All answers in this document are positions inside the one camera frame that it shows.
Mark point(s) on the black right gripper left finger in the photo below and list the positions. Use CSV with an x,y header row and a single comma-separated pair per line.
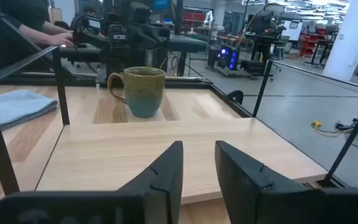
x,y
163,193

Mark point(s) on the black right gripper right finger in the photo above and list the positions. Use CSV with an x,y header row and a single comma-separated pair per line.
x,y
247,193

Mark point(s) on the green glazed ceramic mug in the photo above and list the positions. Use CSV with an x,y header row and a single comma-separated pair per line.
x,y
145,93

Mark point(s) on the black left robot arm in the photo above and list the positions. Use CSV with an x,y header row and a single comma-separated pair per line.
x,y
82,34

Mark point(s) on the computer monitor with blue screen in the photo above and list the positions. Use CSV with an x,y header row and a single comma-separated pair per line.
x,y
160,4

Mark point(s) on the grey computer desk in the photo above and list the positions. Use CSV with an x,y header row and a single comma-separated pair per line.
x,y
188,43

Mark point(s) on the red storage shelving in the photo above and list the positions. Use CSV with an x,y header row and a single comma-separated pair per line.
x,y
194,17

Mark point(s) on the person's hand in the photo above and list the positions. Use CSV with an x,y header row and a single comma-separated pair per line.
x,y
61,40

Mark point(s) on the computer tower with blue lights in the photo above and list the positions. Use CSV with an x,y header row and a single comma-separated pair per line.
x,y
228,57

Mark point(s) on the black equipment box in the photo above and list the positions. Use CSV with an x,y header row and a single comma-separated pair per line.
x,y
253,67

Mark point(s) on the person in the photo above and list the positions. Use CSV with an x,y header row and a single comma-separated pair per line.
x,y
17,12

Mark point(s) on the black machine on stand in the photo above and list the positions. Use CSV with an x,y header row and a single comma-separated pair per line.
x,y
264,28

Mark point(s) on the grey folded cloth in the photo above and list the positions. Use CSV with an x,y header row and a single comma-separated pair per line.
x,y
20,105

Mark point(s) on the whiteboard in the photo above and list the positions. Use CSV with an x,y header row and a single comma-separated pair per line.
x,y
292,31

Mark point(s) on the red cart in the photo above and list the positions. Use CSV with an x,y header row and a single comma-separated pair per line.
x,y
308,43

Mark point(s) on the white pillar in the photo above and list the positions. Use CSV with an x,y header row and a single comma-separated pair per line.
x,y
350,37

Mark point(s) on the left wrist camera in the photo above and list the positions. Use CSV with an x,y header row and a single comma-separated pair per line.
x,y
140,12

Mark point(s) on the black metal table frame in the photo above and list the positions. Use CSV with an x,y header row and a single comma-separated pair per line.
x,y
185,80

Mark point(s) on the wooden shelf with black frame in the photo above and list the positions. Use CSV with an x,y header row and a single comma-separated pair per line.
x,y
104,149

